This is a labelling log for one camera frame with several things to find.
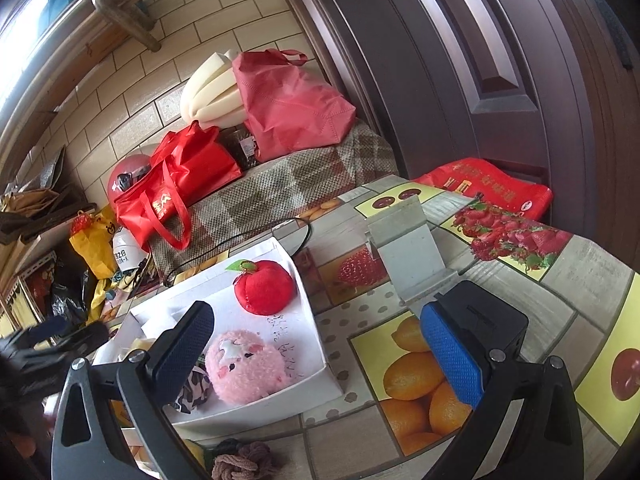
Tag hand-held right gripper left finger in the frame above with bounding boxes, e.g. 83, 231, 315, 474
50, 301, 216, 480

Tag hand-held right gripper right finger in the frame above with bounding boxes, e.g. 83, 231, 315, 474
420, 302, 585, 480

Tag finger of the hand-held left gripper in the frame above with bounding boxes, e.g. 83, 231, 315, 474
27, 315, 108, 350

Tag pink plush toy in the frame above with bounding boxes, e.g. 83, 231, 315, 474
206, 329, 290, 405

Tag red apple plush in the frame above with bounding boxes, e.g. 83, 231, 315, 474
234, 259, 297, 317

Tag white cardboard box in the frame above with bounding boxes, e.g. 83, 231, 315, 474
92, 237, 333, 428

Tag black plastic bag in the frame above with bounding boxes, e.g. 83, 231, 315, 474
50, 282, 96, 326

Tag black charger block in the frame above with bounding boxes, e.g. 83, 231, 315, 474
432, 280, 530, 366

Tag yellow plastic bag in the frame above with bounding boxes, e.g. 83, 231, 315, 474
69, 210, 121, 281

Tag grey phone stand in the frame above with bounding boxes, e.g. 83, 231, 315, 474
362, 194, 458, 306

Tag stack of cardboard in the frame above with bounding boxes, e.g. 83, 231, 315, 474
0, 145, 96, 246

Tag fruit print tablecloth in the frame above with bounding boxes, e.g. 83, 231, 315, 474
100, 172, 640, 480

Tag shiny red tote bag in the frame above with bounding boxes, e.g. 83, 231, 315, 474
114, 122, 244, 252

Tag red helmet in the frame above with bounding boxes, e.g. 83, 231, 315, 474
106, 154, 156, 206

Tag red printed plastic bag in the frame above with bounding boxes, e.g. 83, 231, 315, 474
412, 157, 553, 223

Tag plaid covered bench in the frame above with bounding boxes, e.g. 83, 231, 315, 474
150, 117, 396, 281

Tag dark brown packet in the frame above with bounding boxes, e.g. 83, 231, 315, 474
220, 127, 261, 171

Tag white foam pillow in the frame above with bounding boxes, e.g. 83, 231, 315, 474
180, 50, 251, 131

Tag pink non-woven bag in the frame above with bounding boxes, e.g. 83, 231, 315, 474
232, 49, 358, 163

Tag dark brown panelled door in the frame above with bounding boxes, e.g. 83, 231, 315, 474
265, 0, 640, 281

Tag bamboo stool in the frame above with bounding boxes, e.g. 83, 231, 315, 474
90, 0, 211, 53

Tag brown knitted rope knot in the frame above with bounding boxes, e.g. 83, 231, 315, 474
211, 441, 282, 480

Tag black cable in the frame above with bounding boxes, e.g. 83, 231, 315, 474
165, 217, 312, 286

